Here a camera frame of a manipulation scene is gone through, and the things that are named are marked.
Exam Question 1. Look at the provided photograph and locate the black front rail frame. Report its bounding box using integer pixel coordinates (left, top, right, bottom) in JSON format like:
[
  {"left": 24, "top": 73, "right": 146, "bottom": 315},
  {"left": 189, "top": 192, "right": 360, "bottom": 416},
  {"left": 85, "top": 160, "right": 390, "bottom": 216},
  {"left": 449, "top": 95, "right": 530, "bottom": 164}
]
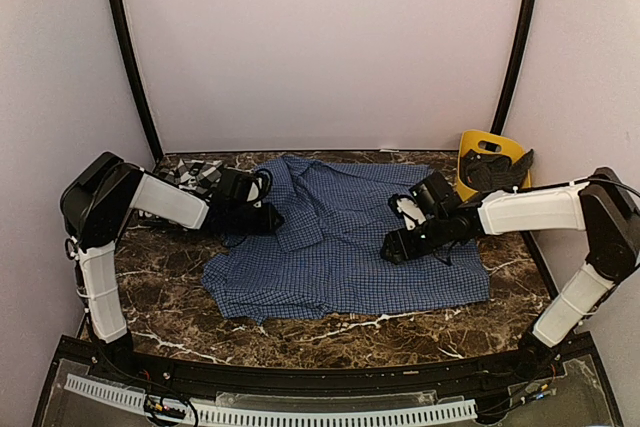
[{"left": 74, "top": 342, "right": 564, "bottom": 401}]

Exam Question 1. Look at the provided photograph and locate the black white plaid shirt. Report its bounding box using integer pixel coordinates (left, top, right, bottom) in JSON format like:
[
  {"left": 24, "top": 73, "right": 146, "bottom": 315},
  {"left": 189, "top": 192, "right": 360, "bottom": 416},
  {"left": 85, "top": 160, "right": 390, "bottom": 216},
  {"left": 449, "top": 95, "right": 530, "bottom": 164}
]
[{"left": 155, "top": 158, "right": 224, "bottom": 196}]

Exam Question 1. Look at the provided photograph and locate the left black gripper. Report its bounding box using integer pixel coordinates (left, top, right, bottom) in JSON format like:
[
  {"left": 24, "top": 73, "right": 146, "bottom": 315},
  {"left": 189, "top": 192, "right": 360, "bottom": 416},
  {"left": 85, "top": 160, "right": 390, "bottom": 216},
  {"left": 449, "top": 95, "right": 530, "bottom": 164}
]
[{"left": 230, "top": 202, "right": 285, "bottom": 234}]

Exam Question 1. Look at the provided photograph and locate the dark grey shirt in basket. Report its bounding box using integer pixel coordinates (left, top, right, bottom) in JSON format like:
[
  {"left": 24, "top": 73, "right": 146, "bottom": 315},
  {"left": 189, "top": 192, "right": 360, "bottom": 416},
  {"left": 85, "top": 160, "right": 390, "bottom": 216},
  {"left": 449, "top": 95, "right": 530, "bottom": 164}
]
[{"left": 459, "top": 149, "right": 534, "bottom": 192}]

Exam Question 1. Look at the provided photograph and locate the yellow plastic basket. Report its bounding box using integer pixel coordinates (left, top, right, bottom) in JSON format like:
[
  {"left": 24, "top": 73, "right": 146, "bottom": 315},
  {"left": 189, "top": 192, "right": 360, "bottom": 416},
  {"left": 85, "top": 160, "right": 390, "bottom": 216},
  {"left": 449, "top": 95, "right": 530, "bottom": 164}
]
[{"left": 455, "top": 130, "right": 534, "bottom": 201}]

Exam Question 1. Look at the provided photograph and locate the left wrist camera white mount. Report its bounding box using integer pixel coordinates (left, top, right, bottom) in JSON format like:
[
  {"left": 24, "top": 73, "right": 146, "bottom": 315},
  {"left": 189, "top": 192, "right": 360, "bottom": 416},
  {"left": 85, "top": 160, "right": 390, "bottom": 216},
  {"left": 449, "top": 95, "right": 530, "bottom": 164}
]
[{"left": 246, "top": 169, "right": 273, "bottom": 208}]

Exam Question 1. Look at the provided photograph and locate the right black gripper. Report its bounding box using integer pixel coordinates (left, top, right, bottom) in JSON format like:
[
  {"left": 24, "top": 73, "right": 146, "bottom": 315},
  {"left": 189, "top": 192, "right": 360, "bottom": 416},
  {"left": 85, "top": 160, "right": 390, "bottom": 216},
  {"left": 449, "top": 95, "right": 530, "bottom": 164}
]
[{"left": 380, "top": 213, "right": 451, "bottom": 265}]

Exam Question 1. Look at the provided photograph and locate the black corner post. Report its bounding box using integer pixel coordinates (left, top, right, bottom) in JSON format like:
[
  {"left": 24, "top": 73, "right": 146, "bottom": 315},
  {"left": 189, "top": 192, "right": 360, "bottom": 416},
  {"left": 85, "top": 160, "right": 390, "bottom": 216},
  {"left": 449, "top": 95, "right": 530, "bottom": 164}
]
[
  {"left": 108, "top": 0, "right": 164, "bottom": 162},
  {"left": 490, "top": 0, "right": 536, "bottom": 135}
]

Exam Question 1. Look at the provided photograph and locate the blue checked long sleeve shirt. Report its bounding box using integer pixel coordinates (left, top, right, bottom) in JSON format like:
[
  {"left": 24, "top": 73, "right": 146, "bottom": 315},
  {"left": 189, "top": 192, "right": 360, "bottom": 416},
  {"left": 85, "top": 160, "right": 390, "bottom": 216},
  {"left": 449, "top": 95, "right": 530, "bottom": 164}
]
[{"left": 202, "top": 155, "right": 490, "bottom": 323}]

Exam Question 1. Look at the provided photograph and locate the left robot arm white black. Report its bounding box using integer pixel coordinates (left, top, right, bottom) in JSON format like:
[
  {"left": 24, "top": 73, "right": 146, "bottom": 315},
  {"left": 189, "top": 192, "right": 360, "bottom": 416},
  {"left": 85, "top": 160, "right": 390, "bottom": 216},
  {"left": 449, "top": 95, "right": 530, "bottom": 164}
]
[{"left": 60, "top": 152, "right": 284, "bottom": 343}]

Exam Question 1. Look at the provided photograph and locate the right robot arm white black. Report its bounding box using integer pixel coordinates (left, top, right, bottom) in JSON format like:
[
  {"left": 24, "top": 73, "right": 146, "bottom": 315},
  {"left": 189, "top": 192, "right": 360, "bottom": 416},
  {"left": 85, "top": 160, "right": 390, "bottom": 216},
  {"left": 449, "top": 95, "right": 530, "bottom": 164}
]
[{"left": 380, "top": 167, "right": 639, "bottom": 381}]

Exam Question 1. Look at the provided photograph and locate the right black corner post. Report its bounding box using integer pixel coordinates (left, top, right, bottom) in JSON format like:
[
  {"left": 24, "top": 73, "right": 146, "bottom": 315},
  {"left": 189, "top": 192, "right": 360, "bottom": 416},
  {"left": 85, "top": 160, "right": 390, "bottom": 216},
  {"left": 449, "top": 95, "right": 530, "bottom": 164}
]
[{"left": 490, "top": 0, "right": 536, "bottom": 135}]

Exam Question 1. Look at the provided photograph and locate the left black corner post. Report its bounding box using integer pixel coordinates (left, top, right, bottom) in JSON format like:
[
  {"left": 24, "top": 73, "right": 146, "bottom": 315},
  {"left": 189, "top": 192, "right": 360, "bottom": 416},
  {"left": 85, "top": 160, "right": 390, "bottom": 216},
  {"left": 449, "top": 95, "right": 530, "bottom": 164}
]
[{"left": 108, "top": 0, "right": 164, "bottom": 162}]

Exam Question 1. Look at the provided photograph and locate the white slotted cable duct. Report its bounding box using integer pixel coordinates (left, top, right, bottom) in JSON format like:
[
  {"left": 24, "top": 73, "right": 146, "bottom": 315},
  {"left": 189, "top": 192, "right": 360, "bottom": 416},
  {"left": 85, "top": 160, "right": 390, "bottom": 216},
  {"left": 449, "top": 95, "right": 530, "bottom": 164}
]
[{"left": 64, "top": 374, "right": 477, "bottom": 426}]

